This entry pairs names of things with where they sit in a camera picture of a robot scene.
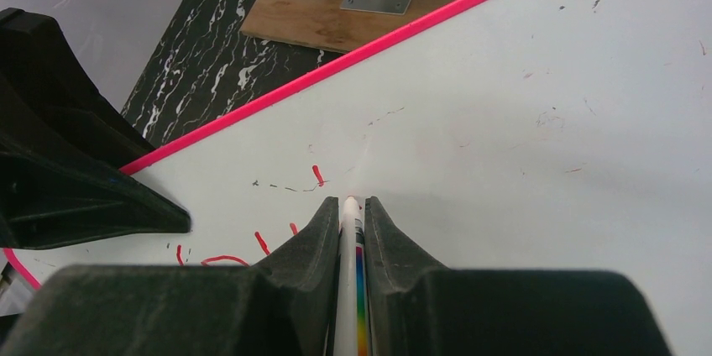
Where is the white red marker pen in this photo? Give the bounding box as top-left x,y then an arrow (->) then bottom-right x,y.
332,196 -> 372,355

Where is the pink framed whiteboard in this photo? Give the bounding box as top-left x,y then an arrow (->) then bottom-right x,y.
6,0 -> 711,355

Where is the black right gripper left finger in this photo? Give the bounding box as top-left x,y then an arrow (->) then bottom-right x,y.
1,196 -> 339,355

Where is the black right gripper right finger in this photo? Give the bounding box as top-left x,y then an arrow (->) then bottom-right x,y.
364,197 -> 670,355

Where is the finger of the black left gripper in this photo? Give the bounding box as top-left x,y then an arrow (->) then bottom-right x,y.
1,8 -> 154,168
1,78 -> 191,249

